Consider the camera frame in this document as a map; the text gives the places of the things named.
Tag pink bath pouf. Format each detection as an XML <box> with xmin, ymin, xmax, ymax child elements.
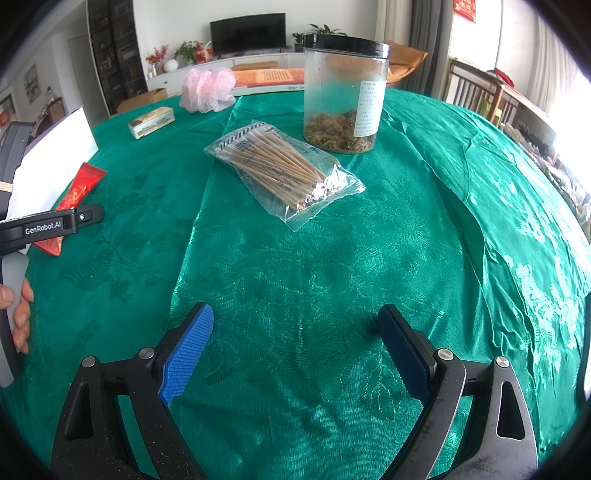
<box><xmin>179</xmin><ymin>67</ymin><xmax>237</xmax><ymax>113</ymax></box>

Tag cardboard box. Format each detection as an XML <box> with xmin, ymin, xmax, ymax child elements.
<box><xmin>116</xmin><ymin>88</ymin><xmax>168</xmax><ymax>114</ymax></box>

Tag small cream green box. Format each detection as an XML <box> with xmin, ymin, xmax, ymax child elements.
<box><xmin>128</xmin><ymin>106</ymin><xmax>175</xmax><ymax>140</ymax></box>

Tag red foil packet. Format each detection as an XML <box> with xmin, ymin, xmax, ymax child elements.
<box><xmin>33</xmin><ymin>162</ymin><xmax>107</xmax><ymax>257</ymax></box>

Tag orange lounge chair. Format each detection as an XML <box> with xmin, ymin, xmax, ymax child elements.
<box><xmin>385</xmin><ymin>44</ymin><xmax>428</xmax><ymax>88</ymax></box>

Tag black television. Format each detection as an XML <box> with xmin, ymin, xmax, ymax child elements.
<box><xmin>210</xmin><ymin>13</ymin><xmax>287</xmax><ymax>57</ymax></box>

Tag wooden chair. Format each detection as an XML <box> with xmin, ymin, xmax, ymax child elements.
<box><xmin>447</xmin><ymin>58</ymin><xmax>509</xmax><ymax>127</ymax></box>

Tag orange printed board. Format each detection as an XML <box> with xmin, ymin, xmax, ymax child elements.
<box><xmin>231</xmin><ymin>67</ymin><xmax>306</xmax><ymax>88</ymax></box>

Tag red flowers in vase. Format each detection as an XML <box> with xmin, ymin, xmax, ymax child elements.
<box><xmin>145</xmin><ymin>45</ymin><xmax>169</xmax><ymax>77</ymax></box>

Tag green tablecloth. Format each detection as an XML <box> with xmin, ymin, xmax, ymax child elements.
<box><xmin>0</xmin><ymin>85</ymin><xmax>591</xmax><ymax>480</ymax></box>

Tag clear jar with black lid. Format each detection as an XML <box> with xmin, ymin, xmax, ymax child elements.
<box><xmin>302</xmin><ymin>33</ymin><xmax>391</xmax><ymax>154</ymax></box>

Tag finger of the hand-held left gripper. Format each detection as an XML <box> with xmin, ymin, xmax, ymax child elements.
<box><xmin>74</xmin><ymin>203</ymin><xmax>105</xmax><ymax>228</ymax></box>

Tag cluttered side table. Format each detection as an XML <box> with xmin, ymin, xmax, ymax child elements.
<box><xmin>503</xmin><ymin>117</ymin><xmax>591</xmax><ymax>217</ymax></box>

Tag grey curtain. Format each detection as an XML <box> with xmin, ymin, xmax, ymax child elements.
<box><xmin>409</xmin><ymin>0</ymin><xmax>455</xmax><ymax>97</ymax></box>

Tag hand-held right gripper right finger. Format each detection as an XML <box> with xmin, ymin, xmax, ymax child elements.
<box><xmin>378</xmin><ymin>304</ymin><xmax>540</xmax><ymax>480</ymax></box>

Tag dark display cabinet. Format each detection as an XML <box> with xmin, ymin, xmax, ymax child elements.
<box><xmin>88</xmin><ymin>0</ymin><xmax>148</xmax><ymax>116</ymax></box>

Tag person's left hand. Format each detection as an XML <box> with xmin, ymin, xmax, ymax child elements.
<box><xmin>0</xmin><ymin>278</ymin><xmax>35</xmax><ymax>355</ymax></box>

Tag framed wall picture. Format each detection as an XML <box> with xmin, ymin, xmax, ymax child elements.
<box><xmin>23</xmin><ymin>65</ymin><xmax>40</xmax><ymax>102</ymax></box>

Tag black object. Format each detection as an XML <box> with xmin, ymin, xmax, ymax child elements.
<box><xmin>0</xmin><ymin>121</ymin><xmax>37</xmax><ymax>185</ymax></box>

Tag leafy plant with red blooms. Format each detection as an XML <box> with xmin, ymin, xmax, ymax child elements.
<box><xmin>173</xmin><ymin>41</ymin><xmax>206</xmax><ymax>65</ymax></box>

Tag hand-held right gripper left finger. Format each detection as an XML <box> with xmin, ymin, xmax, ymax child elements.
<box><xmin>50</xmin><ymin>302</ymin><xmax>214</xmax><ymax>480</ymax></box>

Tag large green potted plant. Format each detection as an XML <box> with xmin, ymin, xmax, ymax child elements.
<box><xmin>307</xmin><ymin>23</ymin><xmax>347</xmax><ymax>38</ymax></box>

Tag bag of cotton swabs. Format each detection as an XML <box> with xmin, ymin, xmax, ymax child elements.
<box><xmin>204</xmin><ymin>120</ymin><xmax>366</xmax><ymax>233</ymax></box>

